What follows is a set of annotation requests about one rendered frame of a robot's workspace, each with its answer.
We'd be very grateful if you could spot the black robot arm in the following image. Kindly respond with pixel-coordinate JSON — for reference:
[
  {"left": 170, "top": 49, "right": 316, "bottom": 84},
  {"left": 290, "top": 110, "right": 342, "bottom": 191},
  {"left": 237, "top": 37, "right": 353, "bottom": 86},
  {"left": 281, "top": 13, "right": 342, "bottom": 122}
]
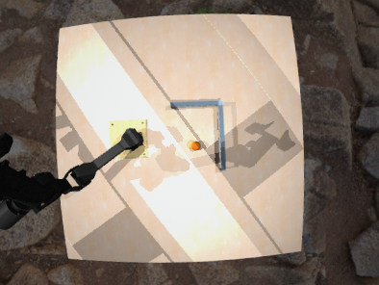
[{"left": 0, "top": 127, "right": 143, "bottom": 230}]

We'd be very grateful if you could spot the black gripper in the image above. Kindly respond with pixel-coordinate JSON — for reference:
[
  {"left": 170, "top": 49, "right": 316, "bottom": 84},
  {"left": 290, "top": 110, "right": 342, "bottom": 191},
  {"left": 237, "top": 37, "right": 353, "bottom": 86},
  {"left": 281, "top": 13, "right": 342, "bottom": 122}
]
[{"left": 0, "top": 132, "right": 29, "bottom": 201}]

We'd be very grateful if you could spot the translucent yellow ball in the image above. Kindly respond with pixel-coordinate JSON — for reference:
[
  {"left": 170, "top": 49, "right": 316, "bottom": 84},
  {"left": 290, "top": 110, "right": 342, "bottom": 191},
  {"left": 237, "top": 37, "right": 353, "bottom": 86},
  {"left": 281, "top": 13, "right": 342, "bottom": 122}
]
[{"left": 187, "top": 140, "right": 194, "bottom": 149}]

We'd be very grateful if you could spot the brown ball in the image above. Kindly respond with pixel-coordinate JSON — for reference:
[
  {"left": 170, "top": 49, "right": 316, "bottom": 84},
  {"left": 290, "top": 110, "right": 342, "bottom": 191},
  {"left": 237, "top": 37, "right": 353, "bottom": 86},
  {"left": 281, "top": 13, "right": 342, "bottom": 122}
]
[{"left": 193, "top": 142, "right": 201, "bottom": 150}]

